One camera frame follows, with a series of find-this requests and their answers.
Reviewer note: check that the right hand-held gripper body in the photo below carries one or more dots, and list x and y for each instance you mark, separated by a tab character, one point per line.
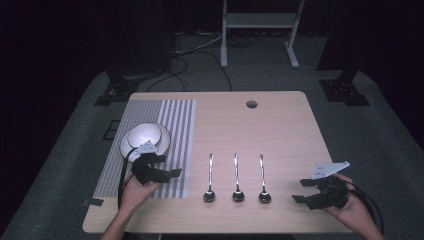
331	196

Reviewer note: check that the grey tape strip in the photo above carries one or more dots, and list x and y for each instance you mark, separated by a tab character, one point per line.
93	201

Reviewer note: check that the person's right hand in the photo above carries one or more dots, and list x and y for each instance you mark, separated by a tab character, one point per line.
355	210

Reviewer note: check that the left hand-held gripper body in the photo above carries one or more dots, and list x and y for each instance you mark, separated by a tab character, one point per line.
146	171

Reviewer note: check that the black stand base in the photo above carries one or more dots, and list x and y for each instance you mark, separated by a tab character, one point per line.
116	90
345	90

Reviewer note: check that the metal spoon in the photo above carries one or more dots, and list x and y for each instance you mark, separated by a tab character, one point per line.
262	173
236	173
210	173

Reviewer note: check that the white bowl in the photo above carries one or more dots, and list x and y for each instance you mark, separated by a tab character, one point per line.
144	135

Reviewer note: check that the person's left hand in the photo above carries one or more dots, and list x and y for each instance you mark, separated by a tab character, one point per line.
135	195

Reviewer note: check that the dark square floor frame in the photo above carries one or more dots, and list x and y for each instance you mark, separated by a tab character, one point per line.
111	130

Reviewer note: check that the white metal stand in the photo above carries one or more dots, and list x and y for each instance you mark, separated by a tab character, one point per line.
258	20

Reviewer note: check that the grey striped placemat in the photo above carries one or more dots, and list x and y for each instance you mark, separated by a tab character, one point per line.
176	133

